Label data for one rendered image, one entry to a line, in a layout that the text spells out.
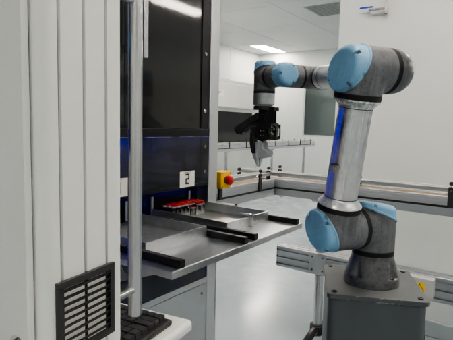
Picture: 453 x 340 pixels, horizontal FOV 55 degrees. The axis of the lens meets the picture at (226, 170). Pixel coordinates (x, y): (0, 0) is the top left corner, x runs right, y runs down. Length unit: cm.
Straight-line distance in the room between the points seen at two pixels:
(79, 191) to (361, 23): 254
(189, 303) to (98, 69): 128
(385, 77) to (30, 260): 86
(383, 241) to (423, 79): 170
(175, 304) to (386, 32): 203
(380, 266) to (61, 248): 89
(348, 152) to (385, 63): 23
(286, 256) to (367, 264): 130
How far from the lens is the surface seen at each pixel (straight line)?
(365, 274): 129
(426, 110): 283
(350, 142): 113
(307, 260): 250
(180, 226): 144
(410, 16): 293
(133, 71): 77
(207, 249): 125
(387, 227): 128
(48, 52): 63
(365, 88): 110
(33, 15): 64
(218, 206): 176
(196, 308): 187
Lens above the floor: 122
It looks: 6 degrees down
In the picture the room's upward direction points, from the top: 1 degrees clockwise
